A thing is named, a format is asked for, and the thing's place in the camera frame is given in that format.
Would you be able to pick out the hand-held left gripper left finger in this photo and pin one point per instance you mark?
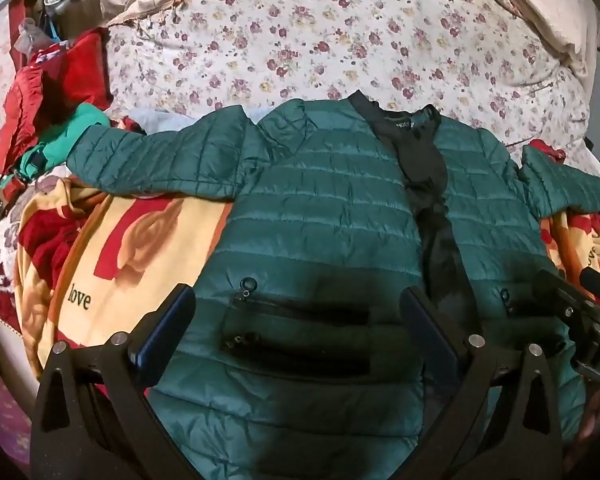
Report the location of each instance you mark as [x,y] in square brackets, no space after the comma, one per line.
[162,332]

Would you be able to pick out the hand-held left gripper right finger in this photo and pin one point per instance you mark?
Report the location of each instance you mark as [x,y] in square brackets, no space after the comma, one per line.
[430,325]

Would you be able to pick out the dark green puffer jacket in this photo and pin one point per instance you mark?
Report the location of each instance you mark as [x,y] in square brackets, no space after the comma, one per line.
[320,200]

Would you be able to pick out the rose print blanket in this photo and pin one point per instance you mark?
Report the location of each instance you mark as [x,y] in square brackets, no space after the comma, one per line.
[145,255]

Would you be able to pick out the purple patterned mat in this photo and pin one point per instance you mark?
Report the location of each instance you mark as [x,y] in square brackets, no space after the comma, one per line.
[2,405]

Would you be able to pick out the light blue cloth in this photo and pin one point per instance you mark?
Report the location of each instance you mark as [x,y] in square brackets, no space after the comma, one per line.
[162,120]

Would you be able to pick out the teal green garment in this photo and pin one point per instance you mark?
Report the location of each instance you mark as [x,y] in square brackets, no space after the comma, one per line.
[82,122]

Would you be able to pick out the red velvet cloth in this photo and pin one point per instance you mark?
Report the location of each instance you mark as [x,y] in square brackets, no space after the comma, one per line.
[85,65]

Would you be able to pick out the floral bed sheet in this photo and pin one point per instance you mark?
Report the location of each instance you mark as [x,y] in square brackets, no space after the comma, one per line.
[300,40]

